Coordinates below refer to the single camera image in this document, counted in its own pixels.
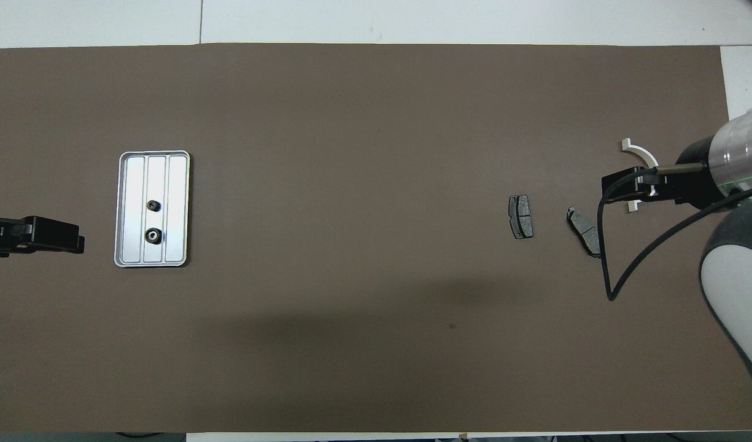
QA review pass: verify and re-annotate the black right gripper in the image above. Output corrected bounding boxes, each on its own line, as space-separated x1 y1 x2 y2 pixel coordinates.
602 166 683 203

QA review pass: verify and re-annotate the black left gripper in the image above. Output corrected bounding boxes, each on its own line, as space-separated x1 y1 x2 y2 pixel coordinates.
7 215 85 254

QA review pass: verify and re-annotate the silver metal tray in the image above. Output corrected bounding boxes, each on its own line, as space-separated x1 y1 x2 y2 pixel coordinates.
114 150 191 268

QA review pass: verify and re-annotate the angled dark brake pad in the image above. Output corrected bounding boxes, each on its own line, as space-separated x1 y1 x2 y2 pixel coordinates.
565 207 603 258

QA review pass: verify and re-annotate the rectangular dark brake pad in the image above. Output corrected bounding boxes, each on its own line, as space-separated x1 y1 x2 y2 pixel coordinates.
508 195 534 240

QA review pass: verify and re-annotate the brown table mat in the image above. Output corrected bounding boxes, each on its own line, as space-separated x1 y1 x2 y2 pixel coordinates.
0 43 740 433

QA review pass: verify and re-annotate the white curved plastic bracket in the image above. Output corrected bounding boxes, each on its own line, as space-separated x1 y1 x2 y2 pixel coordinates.
621 139 659 213

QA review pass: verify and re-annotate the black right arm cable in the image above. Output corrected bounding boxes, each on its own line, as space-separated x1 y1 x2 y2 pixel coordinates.
597 163 752 301

